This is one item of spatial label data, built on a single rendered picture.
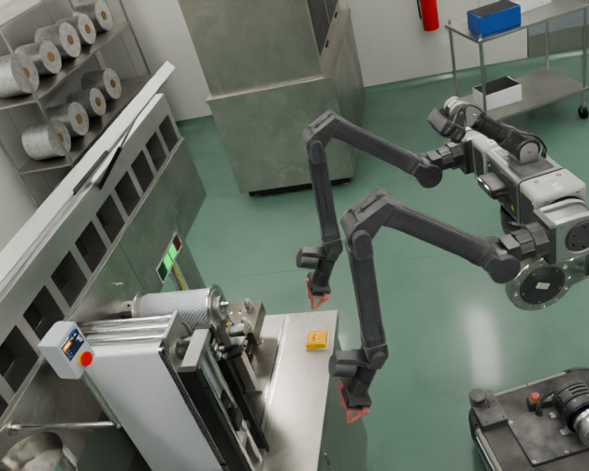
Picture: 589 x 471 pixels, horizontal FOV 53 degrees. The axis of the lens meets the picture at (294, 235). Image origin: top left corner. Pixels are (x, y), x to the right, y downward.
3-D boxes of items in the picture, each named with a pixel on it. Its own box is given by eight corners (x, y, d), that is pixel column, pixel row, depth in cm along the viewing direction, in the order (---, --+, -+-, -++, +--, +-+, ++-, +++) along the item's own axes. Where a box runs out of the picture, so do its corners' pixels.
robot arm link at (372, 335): (374, 231, 128) (361, 206, 137) (348, 237, 128) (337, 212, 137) (393, 366, 152) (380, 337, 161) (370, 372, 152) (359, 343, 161)
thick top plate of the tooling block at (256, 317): (257, 344, 209) (252, 332, 206) (156, 350, 220) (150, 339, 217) (265, 312, 222) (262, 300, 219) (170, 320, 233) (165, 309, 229)
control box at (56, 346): (85, 380, 120) (62, 347, 115) (59, 378, 123) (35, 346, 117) (102, 354, 126) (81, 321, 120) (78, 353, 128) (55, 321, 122)
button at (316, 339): (325, 348, 209) (324, 343, 208) (307, 349, 211) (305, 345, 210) (327, 334, 215) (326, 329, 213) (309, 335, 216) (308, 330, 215)
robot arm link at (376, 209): (378, 196, 124) (366, 175, 132) (344, 246, 130) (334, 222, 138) (528, 264, 141) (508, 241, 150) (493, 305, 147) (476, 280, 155)
